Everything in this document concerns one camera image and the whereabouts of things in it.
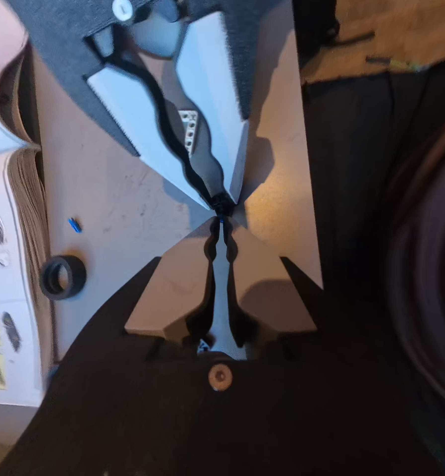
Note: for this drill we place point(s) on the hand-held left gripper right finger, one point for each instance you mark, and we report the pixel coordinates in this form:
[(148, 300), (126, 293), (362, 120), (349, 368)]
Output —
[(270, 293)]

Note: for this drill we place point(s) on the black toy tyre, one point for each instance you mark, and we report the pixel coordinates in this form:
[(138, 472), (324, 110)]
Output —
[(77, 279)]

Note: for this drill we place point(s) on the open instruction booklet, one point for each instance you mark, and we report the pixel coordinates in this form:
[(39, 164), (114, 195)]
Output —
[(7, 279)]

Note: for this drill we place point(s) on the grey desk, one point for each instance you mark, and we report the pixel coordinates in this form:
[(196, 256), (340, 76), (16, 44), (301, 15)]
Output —
[(114, 193)]

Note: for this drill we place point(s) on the person's black pants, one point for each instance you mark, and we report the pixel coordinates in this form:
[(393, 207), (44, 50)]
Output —
[(349, 167)]

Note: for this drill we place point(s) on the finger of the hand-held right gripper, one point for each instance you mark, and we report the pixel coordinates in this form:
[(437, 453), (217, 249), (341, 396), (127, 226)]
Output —
[(133, 111), (211, 74)]

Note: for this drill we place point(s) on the white curved frame brick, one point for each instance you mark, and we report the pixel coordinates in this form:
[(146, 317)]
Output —
[(188, 130)]

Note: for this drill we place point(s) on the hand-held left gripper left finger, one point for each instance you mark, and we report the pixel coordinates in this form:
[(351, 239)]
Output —
[(170, 293)]

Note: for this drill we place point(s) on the person's brown shirt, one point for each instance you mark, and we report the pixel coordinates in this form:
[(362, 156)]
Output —
[(430, 260)]

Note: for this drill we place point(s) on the black triangular holed brick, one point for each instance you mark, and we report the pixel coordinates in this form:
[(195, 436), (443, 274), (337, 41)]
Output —
[(222, 204)]

